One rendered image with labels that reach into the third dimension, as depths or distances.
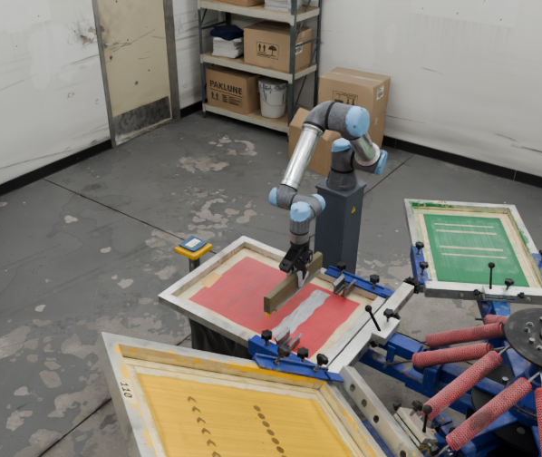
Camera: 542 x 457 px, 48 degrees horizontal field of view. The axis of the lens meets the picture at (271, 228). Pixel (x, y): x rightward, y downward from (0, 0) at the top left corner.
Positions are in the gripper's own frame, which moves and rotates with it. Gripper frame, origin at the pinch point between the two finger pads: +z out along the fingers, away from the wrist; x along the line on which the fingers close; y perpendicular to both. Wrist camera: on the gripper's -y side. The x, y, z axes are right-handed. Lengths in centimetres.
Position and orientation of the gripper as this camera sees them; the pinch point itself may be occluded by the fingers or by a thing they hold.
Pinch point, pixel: (295, 284)
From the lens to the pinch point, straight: 247.0
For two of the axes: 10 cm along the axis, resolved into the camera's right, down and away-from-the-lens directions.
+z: -0.1, 8.5, 5.3
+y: 5.8, -4.3, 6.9
